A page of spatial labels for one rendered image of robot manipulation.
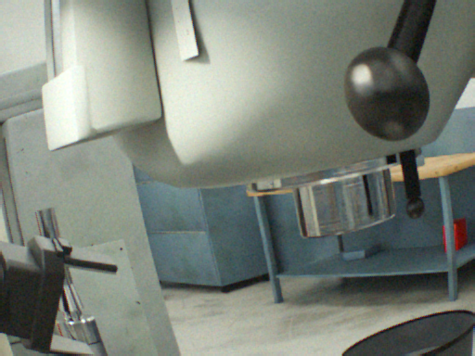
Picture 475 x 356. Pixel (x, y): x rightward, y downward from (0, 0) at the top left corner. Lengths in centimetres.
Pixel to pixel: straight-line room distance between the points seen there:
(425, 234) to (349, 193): 612
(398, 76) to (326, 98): 7
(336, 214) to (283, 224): 757
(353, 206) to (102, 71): 13
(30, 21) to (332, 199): 972
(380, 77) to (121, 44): 12
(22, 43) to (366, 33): 970
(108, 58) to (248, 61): 6
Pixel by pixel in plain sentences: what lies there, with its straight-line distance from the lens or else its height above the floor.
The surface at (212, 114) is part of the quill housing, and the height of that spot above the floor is 134.
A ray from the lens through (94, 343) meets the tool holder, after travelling 83.
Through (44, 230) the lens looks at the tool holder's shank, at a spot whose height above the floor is 128.
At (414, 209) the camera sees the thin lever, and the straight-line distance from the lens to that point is 37.
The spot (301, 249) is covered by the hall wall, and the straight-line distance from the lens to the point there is 782.
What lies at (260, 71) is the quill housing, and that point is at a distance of 31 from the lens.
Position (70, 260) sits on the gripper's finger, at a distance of 73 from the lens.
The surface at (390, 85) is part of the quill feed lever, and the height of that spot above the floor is 134.
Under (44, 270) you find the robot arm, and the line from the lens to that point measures 71.
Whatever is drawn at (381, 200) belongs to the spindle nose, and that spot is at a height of 129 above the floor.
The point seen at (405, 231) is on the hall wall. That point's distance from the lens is 668.
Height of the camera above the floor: 133
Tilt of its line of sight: 3 degrees down
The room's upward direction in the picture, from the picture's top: 12 degrees counter-clockwise
